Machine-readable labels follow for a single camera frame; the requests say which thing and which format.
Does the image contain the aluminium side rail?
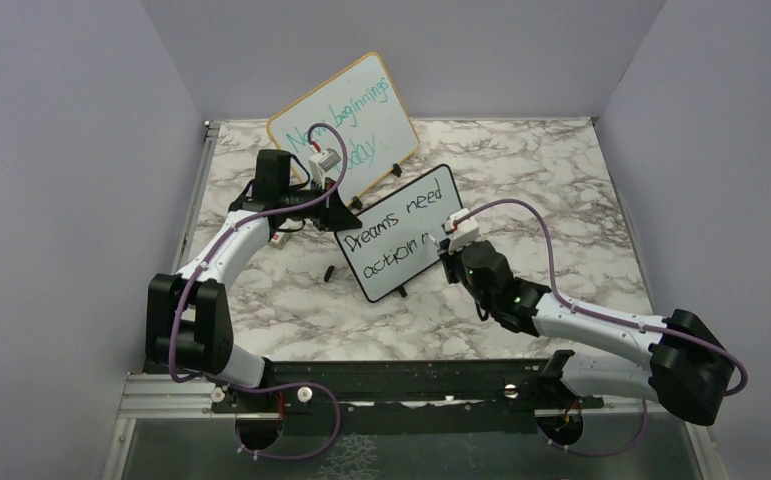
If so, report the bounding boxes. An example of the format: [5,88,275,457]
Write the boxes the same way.
[170,120,222,273]

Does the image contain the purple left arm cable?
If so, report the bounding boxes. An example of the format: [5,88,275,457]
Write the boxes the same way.
[166,123,351,463]

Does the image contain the black marker cap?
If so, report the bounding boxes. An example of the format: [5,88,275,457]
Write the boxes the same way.
[323,265,335,282]

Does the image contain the yellow framed whiteboard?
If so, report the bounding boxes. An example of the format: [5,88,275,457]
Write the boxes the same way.
[266,52,420,201]

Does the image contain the black framed whiteboard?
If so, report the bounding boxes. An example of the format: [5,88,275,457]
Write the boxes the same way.
[334,164,463,303]

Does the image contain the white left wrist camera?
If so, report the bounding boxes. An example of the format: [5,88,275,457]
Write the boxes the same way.
[308,148,341,189]

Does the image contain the black aluminium front base frame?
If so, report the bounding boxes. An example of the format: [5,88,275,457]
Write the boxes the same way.
[116,354,708,439]

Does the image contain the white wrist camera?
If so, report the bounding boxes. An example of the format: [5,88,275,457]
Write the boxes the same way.
[442,208,479,254]
[308,148,341,189]

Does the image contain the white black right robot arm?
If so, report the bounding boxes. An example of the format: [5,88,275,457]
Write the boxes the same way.
[438,240,735,426]

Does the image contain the black yellow-board stand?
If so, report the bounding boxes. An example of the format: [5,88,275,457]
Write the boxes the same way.
[349,163,403,211]

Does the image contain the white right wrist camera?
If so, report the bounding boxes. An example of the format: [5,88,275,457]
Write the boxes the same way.
[442,208,479,254]

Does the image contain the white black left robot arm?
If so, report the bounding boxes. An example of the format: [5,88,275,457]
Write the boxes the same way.
[145,148,361,411]

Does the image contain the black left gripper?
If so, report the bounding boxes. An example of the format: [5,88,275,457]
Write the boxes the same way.
[281,176,363,231]

